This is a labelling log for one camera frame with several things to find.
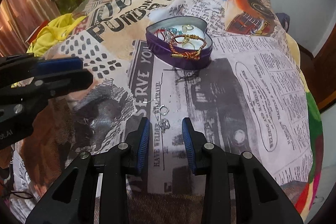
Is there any silver earring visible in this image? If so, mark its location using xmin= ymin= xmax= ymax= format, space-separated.
xmin=142 ymin=99 xmax=170 ymax=133

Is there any beaded bracelet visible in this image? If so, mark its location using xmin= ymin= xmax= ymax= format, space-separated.
xmin=154 ymin=27 xmax=185 ymax=42

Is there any red braided bracelet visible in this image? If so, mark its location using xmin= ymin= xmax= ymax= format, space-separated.
xmin=169 ymin=33 xmax=208 ymax=60

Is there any purple heart-shaped jewelry tin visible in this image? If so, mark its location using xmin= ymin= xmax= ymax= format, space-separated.
xmin=146 ymin=16 xmax=213 ymax=71

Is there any red box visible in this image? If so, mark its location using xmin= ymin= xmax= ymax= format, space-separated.
xmin=25 ymin=20 xmax=50 ymax=44

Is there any yellow cartoon blanket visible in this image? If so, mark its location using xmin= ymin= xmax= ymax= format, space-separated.
xmin=26 ymin=13 xmax=86 ymax=57

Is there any striped brown curtain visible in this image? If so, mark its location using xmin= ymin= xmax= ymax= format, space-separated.
xmin=1 ymin=0 xmax=60 ymax=56

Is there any colorful fleece blanket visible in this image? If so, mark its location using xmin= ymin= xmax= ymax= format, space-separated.
xmin=286 ymin=32 xmax=325 ymax=217

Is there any newspaper print bed blanket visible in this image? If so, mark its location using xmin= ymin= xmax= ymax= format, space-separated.
xmin=9 ymin=0 xmax=313 ymax=223

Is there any brown wooden door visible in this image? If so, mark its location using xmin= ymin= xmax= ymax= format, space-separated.
xmin=298 ymin=30 xmax=336 ymax=113

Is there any dark blue bag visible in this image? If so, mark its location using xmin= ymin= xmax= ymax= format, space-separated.
xmin=276 ymin=12 xmax=290 ymax=32

